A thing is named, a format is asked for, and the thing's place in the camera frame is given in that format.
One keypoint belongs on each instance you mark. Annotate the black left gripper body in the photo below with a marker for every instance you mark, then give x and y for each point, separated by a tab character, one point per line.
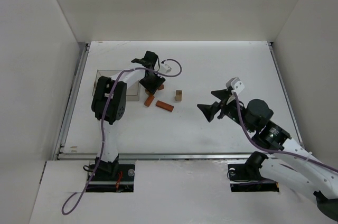
152	82

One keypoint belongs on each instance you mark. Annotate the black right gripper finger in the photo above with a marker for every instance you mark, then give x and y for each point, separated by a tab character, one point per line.
209	111
221	94

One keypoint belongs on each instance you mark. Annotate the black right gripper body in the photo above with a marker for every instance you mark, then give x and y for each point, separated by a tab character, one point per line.
220	105

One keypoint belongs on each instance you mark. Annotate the light wood rectangular block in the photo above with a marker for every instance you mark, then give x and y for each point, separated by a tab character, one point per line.
178	95

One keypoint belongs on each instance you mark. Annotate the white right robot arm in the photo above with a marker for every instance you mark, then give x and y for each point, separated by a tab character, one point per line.
279	157

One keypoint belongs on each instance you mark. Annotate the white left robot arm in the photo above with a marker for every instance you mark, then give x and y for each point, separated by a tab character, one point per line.
109	104

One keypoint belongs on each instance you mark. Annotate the red-brown wooden cylinder block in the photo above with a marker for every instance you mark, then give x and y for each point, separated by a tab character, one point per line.
149	100

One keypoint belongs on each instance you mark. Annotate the red-brown long rectangular block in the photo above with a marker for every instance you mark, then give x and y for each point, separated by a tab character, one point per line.
164	106

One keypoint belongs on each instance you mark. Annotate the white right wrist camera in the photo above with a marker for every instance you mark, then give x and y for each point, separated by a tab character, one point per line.
235	85

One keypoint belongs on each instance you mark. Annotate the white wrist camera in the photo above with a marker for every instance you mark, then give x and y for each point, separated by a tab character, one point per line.
235	85
164	68

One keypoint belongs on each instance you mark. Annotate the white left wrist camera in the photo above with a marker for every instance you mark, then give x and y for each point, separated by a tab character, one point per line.
164	68

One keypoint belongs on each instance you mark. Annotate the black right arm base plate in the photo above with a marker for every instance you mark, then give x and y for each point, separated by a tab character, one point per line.
243	179

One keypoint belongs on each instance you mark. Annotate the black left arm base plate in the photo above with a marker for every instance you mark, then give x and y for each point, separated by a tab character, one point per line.
121	180

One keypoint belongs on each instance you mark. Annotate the aluminium table edge rail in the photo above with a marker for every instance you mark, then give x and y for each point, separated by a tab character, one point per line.
74	90

